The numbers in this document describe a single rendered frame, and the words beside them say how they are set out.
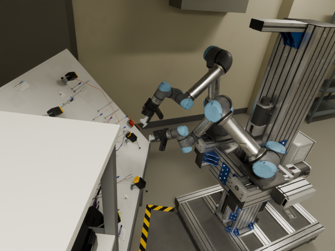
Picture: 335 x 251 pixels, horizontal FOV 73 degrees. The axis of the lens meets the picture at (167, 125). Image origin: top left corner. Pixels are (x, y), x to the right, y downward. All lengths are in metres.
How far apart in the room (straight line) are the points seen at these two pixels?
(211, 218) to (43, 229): 2.18
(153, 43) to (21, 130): 2.86
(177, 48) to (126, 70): 0.81
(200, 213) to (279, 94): 1.43
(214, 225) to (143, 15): 2.56
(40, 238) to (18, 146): 0.22
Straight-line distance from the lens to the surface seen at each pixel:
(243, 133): 1.35
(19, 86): 1.40
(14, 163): 0.50
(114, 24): 3.11
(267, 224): 2.66
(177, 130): 1.56
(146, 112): 1.59
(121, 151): 1.70
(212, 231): 2.40
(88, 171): 0.44
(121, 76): 3.32
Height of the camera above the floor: 2.16
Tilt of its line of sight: 33 degrees down
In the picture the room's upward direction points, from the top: 7 degrees clockwise
